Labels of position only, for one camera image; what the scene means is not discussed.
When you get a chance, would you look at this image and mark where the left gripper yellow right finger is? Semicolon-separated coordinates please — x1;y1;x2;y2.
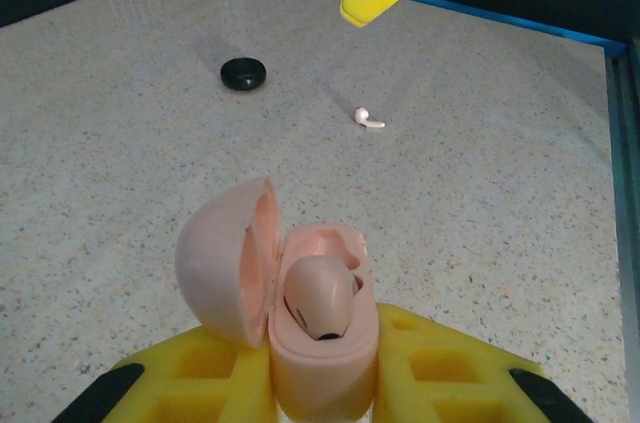
372;301;596;423

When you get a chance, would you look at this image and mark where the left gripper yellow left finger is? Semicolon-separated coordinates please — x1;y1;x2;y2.
52;325;279;423

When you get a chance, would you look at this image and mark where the pink earbud charging case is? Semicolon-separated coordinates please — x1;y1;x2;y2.
174;176;380;423

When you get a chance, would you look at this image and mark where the pink wireless earbud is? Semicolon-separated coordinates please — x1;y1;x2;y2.
283;255;365;342
353;106;387;131

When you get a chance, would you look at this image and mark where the black round case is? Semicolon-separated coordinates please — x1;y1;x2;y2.
220;57;267;93

